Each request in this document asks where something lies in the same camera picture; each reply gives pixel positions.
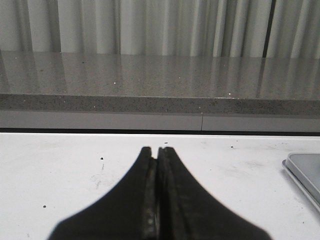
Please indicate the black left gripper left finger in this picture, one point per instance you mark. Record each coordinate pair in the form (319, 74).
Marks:
(127, 212)

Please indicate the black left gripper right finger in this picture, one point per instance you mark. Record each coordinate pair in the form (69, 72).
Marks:
(188, 212)

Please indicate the silver digital kitchen scale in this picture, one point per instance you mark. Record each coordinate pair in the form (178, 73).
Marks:
(304, 170)

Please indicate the grey pleated curtain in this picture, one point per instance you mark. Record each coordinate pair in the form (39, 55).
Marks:
(218, 28)

